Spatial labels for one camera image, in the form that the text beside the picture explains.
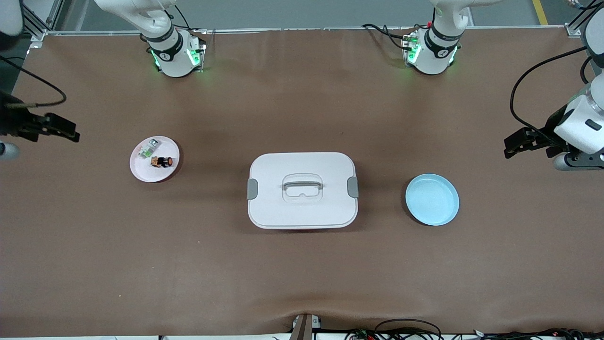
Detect white lidded storage box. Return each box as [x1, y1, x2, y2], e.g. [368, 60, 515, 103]
[247, 152, 359, 230]

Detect pink round plate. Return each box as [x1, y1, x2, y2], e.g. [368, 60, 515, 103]
[130, 136, 180, 183]

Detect light blue round plate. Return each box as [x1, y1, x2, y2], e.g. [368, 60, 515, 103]
[405, 173, 460, 227]

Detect brown table mat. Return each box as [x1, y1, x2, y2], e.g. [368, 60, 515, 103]
[0, 27, 604, 337]

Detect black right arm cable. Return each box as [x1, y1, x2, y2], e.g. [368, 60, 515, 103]
[0, 56, 67, 109]

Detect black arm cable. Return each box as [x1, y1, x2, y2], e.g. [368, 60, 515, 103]
[0, 56, 67, 109]
[510, 46, 588, 140]

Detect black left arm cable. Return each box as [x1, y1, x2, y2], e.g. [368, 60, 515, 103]
[510, 46, 588, 140]

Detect aluminium frame strut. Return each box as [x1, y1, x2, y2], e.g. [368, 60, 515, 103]
[19, 0, 67, 48]
[566, 0, 604, 38]

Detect black base cables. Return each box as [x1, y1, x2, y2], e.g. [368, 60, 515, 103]
[362, 23, 416, 50]
[172, 4, 208, 34]

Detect tangled cable bundle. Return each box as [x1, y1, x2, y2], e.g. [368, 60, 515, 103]
[344, 327, 604, 340]

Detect black cable loop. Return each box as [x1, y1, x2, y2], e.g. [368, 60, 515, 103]
[373, 319, 442, 340]

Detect silver table edge rail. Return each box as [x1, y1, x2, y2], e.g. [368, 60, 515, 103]
[28, 25, 581, 37]

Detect grey metal camera mount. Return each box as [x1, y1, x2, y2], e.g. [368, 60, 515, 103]
[292, 313, 322, 340]

